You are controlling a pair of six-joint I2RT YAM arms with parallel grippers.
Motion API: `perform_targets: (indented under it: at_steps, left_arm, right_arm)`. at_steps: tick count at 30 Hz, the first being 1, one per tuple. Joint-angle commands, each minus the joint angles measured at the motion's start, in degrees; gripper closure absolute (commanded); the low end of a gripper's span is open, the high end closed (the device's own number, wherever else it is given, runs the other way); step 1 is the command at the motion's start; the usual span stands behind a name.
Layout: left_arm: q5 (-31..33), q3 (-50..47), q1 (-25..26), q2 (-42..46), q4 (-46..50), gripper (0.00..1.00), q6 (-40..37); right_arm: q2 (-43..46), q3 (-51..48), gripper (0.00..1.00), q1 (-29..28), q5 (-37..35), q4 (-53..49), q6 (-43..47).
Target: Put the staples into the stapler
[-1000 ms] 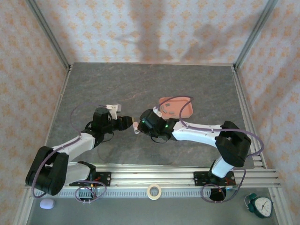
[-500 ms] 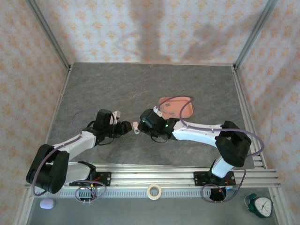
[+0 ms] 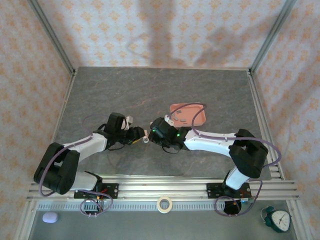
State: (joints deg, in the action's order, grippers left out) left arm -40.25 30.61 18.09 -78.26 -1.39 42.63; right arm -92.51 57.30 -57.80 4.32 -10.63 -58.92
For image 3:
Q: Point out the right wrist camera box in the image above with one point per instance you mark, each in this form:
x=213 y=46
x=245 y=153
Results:
x=169 y=121

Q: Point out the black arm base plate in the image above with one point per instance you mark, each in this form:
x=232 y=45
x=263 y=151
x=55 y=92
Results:
x=112 y=191
x=212 y=191

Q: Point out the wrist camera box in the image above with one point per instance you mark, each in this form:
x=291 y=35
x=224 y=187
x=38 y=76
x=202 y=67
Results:
x=128 y=122
x=169 y=121

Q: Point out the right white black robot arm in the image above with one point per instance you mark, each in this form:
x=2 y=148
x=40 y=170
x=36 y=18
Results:
x=250 y=155

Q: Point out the aluminium side rail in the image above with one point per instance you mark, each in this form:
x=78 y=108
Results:
x=67 y=97
x=255 y=87

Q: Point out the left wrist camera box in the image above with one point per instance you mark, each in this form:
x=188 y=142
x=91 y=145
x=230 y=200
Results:
x=128 y=122

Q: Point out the green white analog timer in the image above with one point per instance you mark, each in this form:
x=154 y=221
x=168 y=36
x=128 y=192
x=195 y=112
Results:
x=281 y=220

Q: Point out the beige masking tape roll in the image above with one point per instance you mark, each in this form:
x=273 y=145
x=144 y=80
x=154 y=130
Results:
x=159 y=205

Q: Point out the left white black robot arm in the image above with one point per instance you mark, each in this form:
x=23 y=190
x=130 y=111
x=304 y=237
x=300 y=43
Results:
x=57 y=167

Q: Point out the aluminium frame post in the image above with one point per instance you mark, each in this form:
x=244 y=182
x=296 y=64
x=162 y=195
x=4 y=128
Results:
x=51 y=35
x=272 y=35

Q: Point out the long aluminium base rail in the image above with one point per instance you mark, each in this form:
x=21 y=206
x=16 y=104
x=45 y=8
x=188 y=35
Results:
x=162 y=190

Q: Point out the pink plastic tray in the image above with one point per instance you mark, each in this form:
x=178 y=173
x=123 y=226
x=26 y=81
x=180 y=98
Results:
x=190 y=112

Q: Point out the aluminium frame leg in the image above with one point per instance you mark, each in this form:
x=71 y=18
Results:
x=298 y=225
x=26 y=220

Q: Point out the small lavender case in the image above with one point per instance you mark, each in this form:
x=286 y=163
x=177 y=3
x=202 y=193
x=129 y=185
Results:
x=50 y=217

